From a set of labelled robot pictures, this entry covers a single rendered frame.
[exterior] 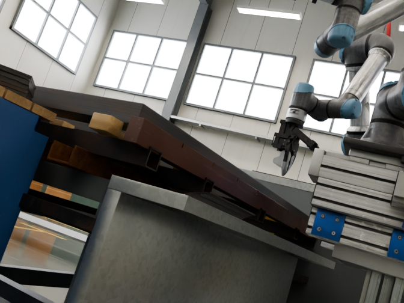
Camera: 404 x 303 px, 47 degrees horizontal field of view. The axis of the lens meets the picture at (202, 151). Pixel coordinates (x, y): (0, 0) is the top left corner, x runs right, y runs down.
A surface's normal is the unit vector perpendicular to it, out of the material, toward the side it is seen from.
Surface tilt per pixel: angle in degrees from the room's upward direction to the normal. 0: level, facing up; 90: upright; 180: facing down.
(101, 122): 90
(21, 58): 90
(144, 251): 90
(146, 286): 90
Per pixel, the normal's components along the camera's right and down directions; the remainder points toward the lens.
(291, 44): -0.33, -0.27
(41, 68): 0.89, 0.22
